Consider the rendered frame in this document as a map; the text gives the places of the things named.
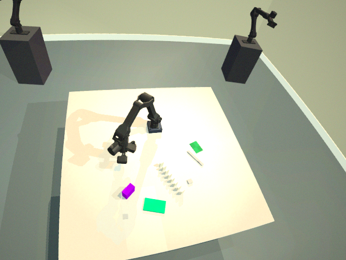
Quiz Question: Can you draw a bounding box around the purple block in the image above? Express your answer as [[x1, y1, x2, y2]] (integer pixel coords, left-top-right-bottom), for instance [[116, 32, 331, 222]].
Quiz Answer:
[[122, 183, 135, 199]]

